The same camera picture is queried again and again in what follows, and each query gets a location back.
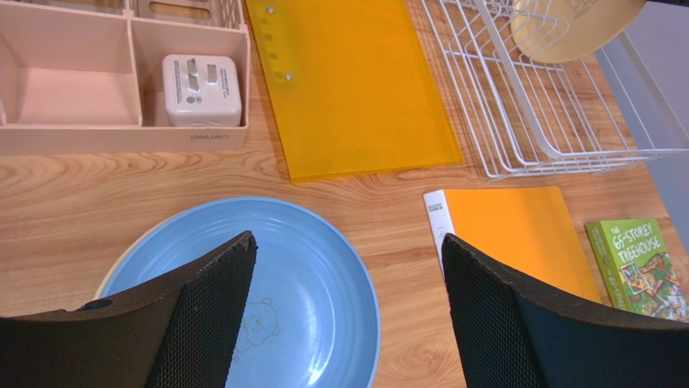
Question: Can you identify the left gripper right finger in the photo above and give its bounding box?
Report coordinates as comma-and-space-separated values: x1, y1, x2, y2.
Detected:
442, 234, 688, 387

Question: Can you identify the translucent orange document folder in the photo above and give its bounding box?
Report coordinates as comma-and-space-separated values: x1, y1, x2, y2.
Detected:
246, 1, 463, 183

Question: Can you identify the orange ring binder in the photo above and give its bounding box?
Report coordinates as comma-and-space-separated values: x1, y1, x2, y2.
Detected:
423, 186, 602, 303

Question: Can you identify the white wire dish rack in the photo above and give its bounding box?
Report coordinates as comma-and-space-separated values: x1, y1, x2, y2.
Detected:
423, 1, 688, 180

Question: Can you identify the green treehouse book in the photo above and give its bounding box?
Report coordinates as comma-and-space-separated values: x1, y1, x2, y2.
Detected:
585, 218, 688, 323

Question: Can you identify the blue grey plate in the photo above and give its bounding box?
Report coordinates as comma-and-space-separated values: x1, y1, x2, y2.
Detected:
97, 196, 382, 387

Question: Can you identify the pink plastic file organizer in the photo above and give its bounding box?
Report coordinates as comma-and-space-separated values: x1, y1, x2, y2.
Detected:
1, 1, 251, 156

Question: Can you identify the tan wooden plate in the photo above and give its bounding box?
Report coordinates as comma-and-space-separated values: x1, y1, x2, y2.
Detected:
509, 0, 646, 64

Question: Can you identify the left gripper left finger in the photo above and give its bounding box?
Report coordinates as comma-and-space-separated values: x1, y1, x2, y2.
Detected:
1, 231, 257, 387

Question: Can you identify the yellow beige plate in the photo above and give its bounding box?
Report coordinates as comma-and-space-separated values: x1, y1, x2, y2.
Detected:
94, 221, 163, 299

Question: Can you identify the white power adapter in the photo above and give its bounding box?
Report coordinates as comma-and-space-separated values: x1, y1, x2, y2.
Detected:
162, 54, 243, 127

